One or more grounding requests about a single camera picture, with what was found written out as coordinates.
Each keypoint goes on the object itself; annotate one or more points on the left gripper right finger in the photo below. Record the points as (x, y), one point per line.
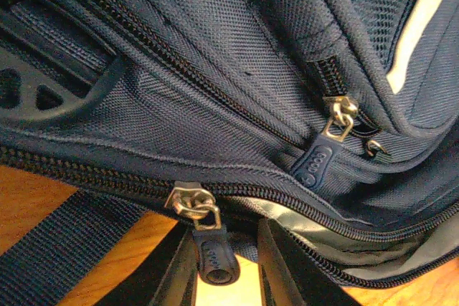
(288, 276)

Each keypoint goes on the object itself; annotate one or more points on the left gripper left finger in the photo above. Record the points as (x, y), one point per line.
(168, 275)

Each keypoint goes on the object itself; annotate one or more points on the navy blue backpack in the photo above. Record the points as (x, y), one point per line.
(338, 119)

